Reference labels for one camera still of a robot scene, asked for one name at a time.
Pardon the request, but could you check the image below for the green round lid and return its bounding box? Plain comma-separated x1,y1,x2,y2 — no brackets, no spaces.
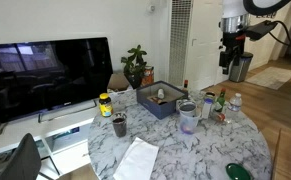
225,162,253,180

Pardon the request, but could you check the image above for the white wall heater grille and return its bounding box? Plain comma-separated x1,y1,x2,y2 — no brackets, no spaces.
167,0,194,87

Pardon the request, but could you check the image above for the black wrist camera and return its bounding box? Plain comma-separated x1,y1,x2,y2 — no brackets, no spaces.
246,20,280,42

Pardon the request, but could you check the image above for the white TV stand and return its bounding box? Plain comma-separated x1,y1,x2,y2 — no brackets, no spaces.
0,99,103,180

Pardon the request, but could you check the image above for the small glass spice bottle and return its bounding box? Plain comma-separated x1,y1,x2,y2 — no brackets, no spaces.
212,111,227,123

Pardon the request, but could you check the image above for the white door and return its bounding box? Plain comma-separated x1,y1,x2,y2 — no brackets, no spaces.
184,0,233,91

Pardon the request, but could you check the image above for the white bottle blue cap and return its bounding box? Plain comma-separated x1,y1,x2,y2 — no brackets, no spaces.
201,97,215,120

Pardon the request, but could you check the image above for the blue cardboard box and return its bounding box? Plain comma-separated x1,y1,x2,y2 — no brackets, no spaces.
135,80,189,121

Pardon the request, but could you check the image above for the open brown cardboard box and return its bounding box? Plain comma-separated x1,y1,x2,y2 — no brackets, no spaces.
107,72,132,93

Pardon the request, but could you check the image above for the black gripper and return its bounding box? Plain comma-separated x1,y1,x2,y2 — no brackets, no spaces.
218,31,248,76

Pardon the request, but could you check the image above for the green potted plant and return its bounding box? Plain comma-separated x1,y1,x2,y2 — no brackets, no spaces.
120,44,150,90

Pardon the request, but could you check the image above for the beige floor rug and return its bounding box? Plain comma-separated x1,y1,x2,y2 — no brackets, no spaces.
245,66,291,91

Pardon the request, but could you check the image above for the orange printed carton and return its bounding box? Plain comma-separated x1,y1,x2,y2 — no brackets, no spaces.
141,65,156,87

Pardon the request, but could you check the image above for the white paper napkin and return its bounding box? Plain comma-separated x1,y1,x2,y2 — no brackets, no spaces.
112,136,160,180

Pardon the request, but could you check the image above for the dark hot sauce bottle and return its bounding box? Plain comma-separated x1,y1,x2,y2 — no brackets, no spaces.
182,79,190,93

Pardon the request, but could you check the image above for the clear plastic water bottle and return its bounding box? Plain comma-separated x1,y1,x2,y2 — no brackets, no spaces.
225,92,244,124

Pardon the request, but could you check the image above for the green Tabasco sauce bottle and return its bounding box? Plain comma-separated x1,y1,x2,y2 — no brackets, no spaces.
214,87,227,113

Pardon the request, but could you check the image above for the black chair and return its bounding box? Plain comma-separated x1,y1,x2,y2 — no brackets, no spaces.
0,132,43,180

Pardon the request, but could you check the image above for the white wall thermostat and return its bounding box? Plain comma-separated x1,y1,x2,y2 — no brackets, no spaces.
146,3,156,14

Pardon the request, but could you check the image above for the clear plastic cup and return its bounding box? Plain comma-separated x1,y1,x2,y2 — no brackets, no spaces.
177,99,202,136

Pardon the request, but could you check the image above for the green tin can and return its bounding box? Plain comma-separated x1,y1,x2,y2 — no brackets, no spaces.
204,91,217,101

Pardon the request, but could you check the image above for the small white bottle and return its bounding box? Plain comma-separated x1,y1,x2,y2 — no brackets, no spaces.
156,88,166,100

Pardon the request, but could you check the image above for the yellow lid vitamin bottle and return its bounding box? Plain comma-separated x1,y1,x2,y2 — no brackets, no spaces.
98,92,114,118

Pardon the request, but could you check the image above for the stainless steel trash can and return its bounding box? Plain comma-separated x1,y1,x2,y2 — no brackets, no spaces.
228,51,254,84

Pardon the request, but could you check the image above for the dark glass cup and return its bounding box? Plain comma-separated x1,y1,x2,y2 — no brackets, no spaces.
111,112,129,139

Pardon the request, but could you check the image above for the black flat screen TV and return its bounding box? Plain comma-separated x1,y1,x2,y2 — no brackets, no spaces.
0,36,115,125

